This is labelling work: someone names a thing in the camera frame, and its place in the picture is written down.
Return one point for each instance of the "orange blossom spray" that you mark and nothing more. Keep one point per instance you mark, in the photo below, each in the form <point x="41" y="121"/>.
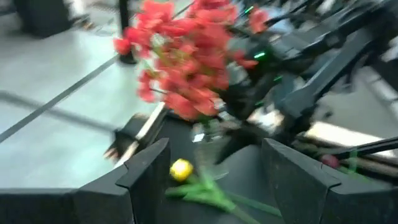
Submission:
<point x="155" y="28"/>
<point x="217" y="18"/>
<point x="186" y="93"/>

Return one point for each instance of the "black equipment box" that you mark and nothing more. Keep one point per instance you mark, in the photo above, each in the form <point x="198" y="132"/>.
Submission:
<point x="43" y="18"/>

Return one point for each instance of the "slim cut-crystal vase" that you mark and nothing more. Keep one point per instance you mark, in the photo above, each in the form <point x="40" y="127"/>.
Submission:
<point x="208" y="146"/>

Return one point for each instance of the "black floor stand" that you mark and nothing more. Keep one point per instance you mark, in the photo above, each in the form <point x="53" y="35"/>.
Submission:
<point x="125" y="31"/>

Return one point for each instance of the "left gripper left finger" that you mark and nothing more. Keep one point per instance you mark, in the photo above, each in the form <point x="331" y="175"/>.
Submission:
<point x="149" y="180"/>

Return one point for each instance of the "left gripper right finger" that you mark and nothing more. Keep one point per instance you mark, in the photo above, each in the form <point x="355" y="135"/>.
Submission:
<point x="298" y="186"/>

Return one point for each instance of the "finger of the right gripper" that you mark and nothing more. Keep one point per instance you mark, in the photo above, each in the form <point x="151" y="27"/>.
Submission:
<point x="242" y="140"/>

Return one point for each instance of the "yellow artificial tulip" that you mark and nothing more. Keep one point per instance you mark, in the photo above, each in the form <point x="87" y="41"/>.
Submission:
<point x="181" y="169"/>

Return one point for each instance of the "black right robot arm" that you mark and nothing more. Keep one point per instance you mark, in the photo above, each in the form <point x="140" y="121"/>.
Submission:
<point x="335" y="62"/>

